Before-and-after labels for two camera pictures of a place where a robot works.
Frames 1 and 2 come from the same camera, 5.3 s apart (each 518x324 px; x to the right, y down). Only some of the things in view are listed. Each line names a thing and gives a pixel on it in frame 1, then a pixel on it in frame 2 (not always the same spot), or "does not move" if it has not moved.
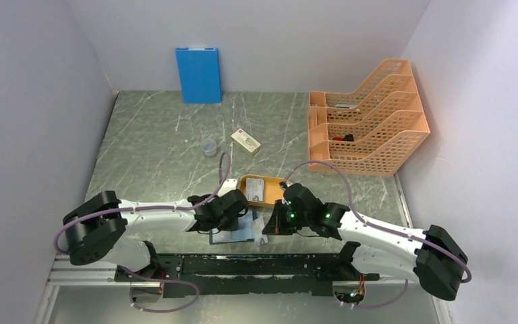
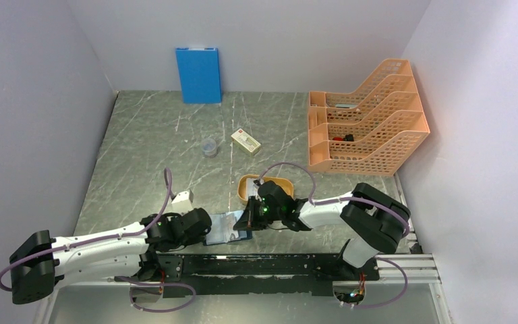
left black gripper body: [227, 223] -> [190, 239]
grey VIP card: [257, 226] -> [222, 228]
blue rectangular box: [201, 75] does not move
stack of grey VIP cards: [255, 188] does not move
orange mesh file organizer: [368, 131] does not move
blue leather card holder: [244, 232] does not move
